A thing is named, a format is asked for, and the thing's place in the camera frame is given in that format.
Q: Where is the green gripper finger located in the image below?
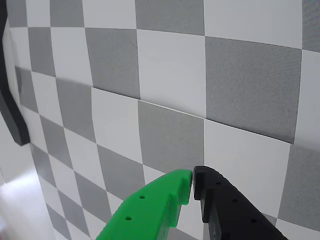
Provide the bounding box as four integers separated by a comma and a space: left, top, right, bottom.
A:
94, 169, 193, 240

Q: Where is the grey white checkerboard mat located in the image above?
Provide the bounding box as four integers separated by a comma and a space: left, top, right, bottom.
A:
0, 0, 320, 240

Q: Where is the dark grey bent bar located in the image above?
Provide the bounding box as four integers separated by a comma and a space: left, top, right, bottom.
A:
0, 0, 31, 147

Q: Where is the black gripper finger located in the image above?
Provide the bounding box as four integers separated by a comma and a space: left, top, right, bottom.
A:
191, 165, 288, 240

